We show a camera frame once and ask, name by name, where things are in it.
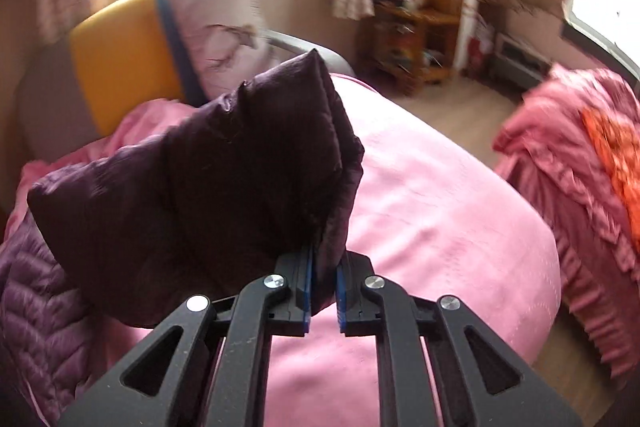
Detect purple quilted down jacket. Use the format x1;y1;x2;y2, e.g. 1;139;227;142
1;51;363;425

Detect pink bed cover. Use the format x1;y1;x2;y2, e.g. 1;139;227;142
1;75;560;426

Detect pink ruffled blanket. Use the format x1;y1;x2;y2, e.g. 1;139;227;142
492;65;639;384

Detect white floor heater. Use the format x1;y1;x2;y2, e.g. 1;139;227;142
488;32;552;90

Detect wooden bedside shelf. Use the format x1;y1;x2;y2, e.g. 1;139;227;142
356;0;480;95

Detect grey yellow blue headboard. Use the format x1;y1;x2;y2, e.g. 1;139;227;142
15;0;356;163

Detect pink floral pillow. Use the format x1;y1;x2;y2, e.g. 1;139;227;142
166;0;278;101

